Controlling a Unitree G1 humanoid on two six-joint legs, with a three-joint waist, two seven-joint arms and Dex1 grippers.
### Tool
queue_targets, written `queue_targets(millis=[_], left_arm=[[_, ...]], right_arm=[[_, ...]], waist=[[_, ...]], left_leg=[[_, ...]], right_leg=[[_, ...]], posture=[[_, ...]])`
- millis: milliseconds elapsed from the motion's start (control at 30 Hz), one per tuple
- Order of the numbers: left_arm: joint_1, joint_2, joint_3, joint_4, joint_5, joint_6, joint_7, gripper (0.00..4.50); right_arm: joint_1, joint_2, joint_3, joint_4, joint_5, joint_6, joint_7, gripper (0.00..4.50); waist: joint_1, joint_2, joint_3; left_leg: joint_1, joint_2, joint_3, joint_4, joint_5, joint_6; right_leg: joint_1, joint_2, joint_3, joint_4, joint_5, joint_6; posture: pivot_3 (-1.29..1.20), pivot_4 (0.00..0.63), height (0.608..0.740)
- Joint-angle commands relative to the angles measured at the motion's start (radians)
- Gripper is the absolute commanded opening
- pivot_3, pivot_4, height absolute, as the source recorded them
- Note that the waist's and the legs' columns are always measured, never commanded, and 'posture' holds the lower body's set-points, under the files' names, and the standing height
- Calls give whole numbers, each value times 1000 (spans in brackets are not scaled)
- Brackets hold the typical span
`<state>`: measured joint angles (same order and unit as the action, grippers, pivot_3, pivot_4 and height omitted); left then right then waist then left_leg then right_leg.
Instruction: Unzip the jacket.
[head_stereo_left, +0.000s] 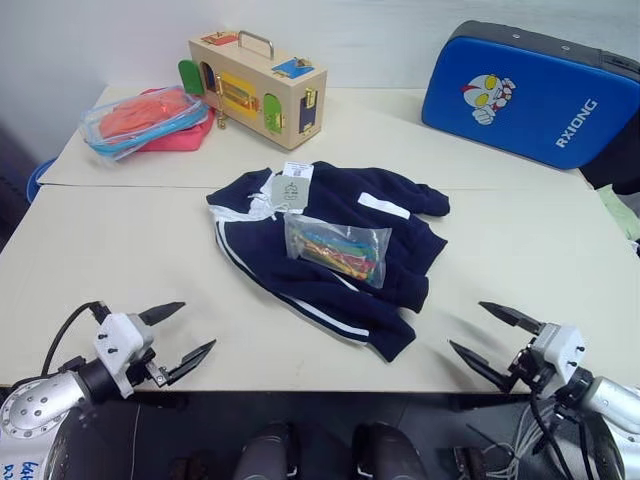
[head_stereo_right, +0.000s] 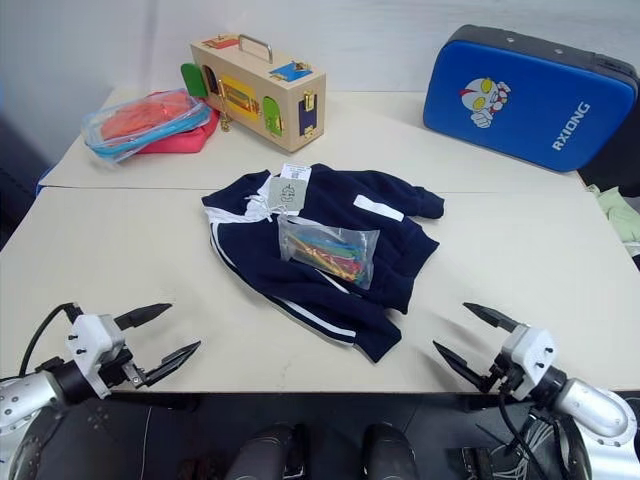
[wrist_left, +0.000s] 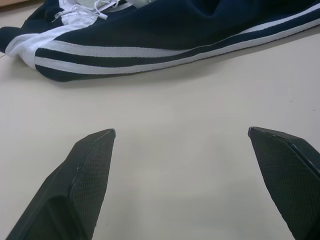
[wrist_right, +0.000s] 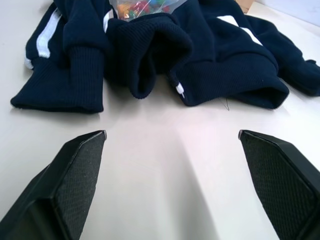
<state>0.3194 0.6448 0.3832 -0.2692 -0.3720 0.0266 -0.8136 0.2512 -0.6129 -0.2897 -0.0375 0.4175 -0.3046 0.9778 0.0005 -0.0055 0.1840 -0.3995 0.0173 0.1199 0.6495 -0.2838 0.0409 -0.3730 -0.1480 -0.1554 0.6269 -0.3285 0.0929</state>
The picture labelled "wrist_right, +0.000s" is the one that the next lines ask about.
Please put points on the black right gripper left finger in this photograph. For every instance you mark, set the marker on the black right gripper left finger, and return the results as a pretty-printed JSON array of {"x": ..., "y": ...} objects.
[{"x": 72, "y": 185}]

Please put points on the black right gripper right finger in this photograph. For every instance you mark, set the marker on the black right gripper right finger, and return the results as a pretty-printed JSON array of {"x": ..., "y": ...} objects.
[{"x": 277, "y": 180}]

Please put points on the clear bag of colourful pieces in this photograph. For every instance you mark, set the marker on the clear bag of colourful pieces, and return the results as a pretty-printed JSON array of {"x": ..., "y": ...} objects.
[{"x": 140, "y": 8}]

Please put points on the navy blue zip jacket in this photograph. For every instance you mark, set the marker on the navy blue zip jacket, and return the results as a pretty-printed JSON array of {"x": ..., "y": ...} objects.
[{"x": 215, "y": 60}]

